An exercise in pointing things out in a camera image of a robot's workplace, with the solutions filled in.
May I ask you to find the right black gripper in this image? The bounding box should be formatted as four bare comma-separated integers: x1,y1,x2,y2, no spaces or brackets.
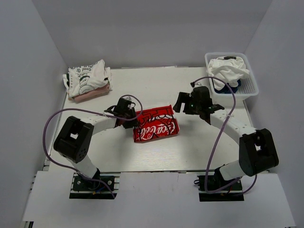
173,92,201,115

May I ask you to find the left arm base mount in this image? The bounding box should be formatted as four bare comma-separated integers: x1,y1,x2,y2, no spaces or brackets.
69,172,120,200

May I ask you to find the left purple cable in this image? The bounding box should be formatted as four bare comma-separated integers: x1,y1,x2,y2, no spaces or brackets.
43,95,143,199

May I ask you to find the white t-shirt with tag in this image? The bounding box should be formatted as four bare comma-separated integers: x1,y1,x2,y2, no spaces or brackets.
207,56,250,93

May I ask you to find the folded printed white t-shirt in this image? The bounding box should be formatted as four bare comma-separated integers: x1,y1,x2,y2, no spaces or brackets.
62,59,112,99

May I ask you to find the white plastic basket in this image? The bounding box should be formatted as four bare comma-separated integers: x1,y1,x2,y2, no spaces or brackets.
205,52,259,100

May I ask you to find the white logo t-shirt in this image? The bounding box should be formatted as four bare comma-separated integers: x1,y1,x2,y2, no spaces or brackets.
133,105,180,143

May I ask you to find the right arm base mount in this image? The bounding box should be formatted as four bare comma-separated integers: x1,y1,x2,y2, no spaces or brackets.
193,174,245,202

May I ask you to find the blue t-shirt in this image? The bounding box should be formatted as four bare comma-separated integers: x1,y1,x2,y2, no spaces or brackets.
213,79,242,95

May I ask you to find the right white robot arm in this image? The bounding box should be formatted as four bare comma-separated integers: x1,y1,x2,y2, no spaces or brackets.
173,86,279,194

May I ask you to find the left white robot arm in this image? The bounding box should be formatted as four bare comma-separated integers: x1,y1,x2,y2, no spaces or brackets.
53,96,139,190

